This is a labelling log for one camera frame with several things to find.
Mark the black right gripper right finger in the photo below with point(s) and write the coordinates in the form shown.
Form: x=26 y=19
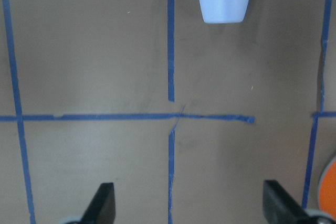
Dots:
x=279 y=207

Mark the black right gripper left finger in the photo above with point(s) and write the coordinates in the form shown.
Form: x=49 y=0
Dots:
x=101 y=209

